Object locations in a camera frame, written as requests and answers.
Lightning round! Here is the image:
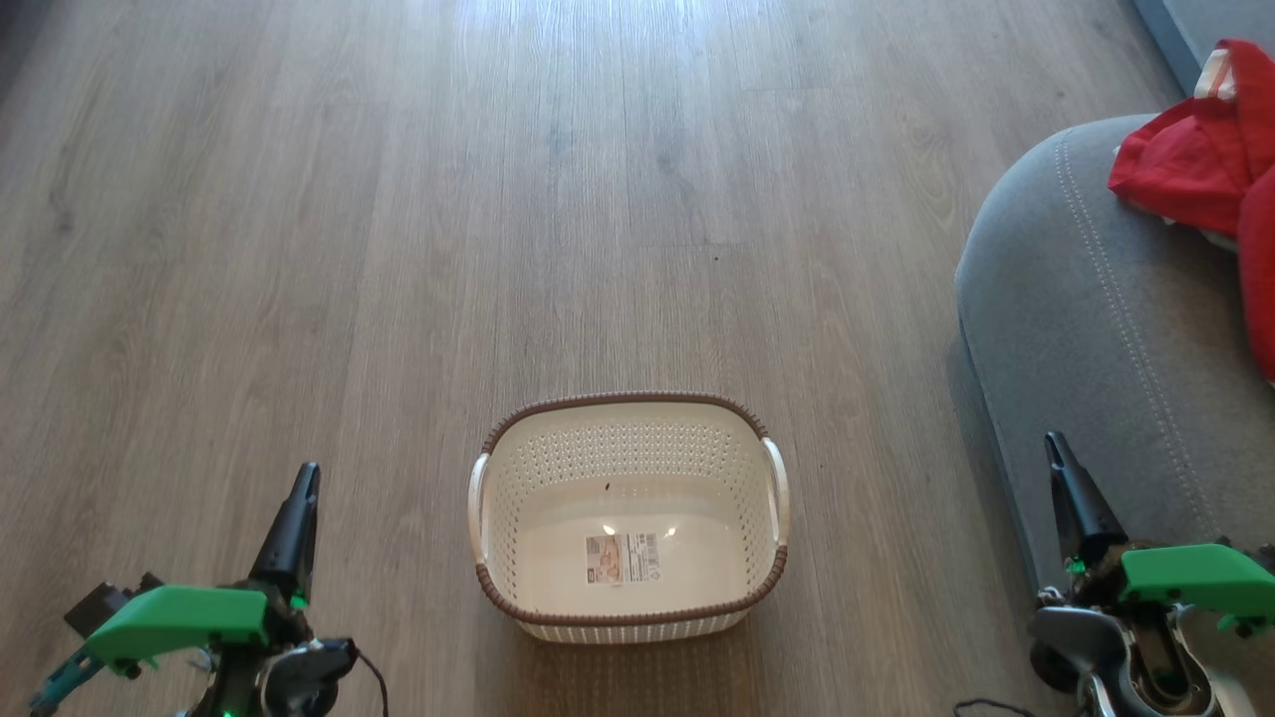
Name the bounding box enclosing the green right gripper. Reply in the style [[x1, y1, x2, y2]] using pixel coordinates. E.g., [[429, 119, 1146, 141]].
[[1039, 430, 1275, 640]]

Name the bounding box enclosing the white perforated laundry basket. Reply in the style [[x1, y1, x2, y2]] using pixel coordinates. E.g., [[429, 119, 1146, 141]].
[[467, 391, 792, 645]]

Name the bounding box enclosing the paper label sticker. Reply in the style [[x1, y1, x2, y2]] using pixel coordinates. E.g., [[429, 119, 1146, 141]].
[[584, 532, 662, 587]]

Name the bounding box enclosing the large red garment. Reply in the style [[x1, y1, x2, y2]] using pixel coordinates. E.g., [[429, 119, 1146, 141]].
[[1108, 39, 1275, 240]]

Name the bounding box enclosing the grey fabric sofa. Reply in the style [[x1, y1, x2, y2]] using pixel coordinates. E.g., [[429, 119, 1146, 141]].
[[954, 0, 1275, 618]]

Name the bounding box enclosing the red garment with white trim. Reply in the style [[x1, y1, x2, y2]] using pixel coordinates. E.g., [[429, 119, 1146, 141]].
[[1236, 162, 1275, 385]]

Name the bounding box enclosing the white cloth garment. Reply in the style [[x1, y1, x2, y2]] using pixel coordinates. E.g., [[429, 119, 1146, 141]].
[[1193, 47, 1239, 102]]

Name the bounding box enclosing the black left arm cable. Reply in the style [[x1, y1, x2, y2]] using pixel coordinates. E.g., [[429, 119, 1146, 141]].
[[351, 645, 391, 717]]

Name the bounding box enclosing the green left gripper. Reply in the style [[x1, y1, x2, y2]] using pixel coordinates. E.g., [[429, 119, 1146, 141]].
[[30, 462, 323, 717]]

